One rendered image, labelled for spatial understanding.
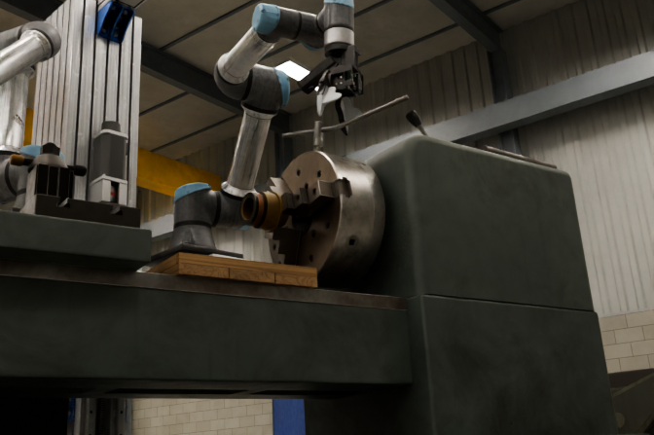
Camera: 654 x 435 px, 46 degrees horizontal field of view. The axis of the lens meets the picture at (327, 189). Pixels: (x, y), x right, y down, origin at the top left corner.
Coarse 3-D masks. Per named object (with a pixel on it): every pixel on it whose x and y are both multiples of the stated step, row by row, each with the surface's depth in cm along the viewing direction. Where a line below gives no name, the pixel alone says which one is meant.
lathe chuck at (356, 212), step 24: (288, 168) 189; (312, 168) 180; (336, 168) 172; (360, 168) 178; (360, 192) 172; (336, 216) 169; (360, 216) 170; (312, 240) 175; (336, 240) 168; (360, 240) 171; (312, 264) 174; (336, 264) 171
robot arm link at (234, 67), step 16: (256, 16) 195; (272, 16) 193; (288, 16) 195; (256, 32) 200; (272, 32) 195; (288, 32) 196; (240, 48) 209; (256, 48) 204; (224, 64) 221; (240, 64) 214; (224, 80) 223; (240, 80) 224; (240, 96) 231
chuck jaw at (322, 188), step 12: (300, 192) 171; (312, 192) 171; (324, 192) 169; (336, 192) 170; (348, 192) 171; (288, 204) 172; (300, 204) 171; (312, 204) 172; (324, 204) 172; (300, 216) 176; (312, 216) 177
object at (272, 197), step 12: (252, 192) 173; (264, 192) 174; (240, 204) 175; (252, 204) 176; (264, 204) 171; (276, 204) 172; (240, 216) 175; (252, 216) 170; (264, 216) 171; (276, 216) 172; (288, 216) 175; (264, 228) 173
